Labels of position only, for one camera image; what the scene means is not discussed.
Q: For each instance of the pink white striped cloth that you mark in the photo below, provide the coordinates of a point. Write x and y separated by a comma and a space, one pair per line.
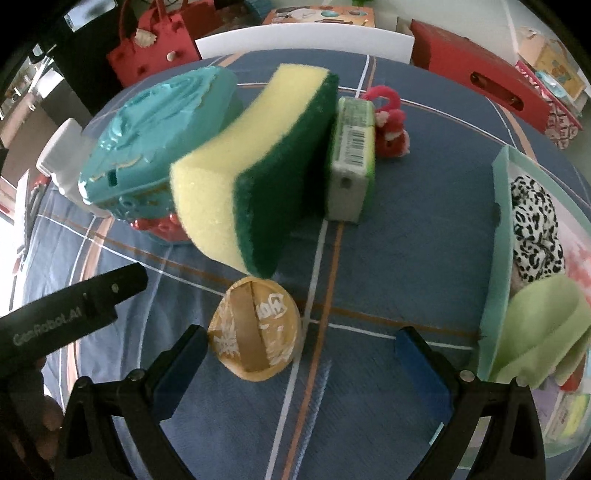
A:
577, 263

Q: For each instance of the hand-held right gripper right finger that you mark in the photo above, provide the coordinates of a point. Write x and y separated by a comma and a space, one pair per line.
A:
422, 374

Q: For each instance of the red storage box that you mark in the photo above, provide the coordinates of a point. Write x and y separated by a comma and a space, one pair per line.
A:
461, 50

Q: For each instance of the leopard print cloth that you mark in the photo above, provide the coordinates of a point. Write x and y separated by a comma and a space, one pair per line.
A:
535, 230

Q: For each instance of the person's left hand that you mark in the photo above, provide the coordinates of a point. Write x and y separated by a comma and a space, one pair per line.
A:
48, 424

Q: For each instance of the white chair back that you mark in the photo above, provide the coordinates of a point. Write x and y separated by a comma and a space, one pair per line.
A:
300, 41

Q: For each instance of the red plush charm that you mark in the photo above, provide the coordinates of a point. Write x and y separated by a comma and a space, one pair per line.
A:
392, 134

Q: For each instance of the red felt bag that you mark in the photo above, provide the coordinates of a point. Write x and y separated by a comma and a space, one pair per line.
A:
157, 50

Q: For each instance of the green tissue pack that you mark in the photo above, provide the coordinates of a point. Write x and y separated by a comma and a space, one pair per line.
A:
351, 138

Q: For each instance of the teal toy chest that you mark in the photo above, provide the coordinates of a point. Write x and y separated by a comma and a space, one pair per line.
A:
152, 120

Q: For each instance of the yellow green sponge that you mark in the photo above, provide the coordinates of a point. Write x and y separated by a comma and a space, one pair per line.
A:
221, 184

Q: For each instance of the yellow-green small packet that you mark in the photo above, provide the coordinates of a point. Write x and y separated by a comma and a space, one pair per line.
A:
568, 415

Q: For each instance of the white plastic container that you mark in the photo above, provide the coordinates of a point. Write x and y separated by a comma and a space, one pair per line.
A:
60, 152

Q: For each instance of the colourful toy box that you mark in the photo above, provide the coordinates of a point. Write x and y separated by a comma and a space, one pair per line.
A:
318, 16

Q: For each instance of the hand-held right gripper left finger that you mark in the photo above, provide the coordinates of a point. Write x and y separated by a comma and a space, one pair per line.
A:
180, 383

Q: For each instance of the orange tape roll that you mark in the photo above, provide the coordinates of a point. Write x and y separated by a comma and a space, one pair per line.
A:
277, 323

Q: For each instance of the blue plaid blanket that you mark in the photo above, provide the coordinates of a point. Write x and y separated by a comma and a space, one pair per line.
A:
415, 230

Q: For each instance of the purple plastic packet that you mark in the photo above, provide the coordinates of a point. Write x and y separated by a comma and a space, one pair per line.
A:
545, 406

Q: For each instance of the red white patterned box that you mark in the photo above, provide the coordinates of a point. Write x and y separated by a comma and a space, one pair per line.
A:
561, 124

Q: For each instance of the light green cloth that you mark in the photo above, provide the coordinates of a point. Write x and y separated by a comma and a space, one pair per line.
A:
545, 323

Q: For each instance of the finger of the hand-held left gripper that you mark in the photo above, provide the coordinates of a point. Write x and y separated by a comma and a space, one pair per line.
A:
120, 284

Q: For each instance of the white box with teal rim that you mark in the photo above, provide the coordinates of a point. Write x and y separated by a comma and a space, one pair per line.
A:
496, 286

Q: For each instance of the light blue packet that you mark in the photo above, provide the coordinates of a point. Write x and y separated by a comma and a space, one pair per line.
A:
556, 85

